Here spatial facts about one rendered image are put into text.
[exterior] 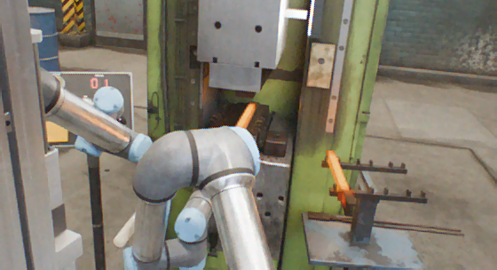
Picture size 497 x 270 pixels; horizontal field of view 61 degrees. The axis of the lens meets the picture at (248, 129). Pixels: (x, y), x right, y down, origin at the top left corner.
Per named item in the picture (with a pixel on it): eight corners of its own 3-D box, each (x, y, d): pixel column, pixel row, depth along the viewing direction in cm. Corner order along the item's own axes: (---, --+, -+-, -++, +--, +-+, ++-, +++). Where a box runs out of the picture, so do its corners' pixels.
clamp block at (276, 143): (284, 158, 169) (286, 143, 167) (264, 154, 170) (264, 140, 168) (287, 146, 180) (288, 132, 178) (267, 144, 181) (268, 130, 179)
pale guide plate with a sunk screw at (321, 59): (329, 88, 168) (335, 45, 162) (306, 86, 170) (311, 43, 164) (329, 87, 170) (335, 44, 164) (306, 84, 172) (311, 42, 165)
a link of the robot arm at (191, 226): (172, 243, 111) (172, 215, 107) (185, 220, 121) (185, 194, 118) (201, 248, 110) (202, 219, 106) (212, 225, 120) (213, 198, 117)
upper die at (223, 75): (259, 92, 161) (262, 67, 158) (209, 86, 164) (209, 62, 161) (272, 68, 200) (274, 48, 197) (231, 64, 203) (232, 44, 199)
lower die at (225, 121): (255, 154, 171) (256, 134, 168) (206, 147, 173) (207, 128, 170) (268, 120, 209) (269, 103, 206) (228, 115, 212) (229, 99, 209)
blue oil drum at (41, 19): (44, 85, 542) (36, 13, 510) (3, 80, 550) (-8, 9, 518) (70, 75, 596) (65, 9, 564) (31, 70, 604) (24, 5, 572)
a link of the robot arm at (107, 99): (86, 107, 115) (99, 79, 117) (90, 115, 125) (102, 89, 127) (114, 119, 116) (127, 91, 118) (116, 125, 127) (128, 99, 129)
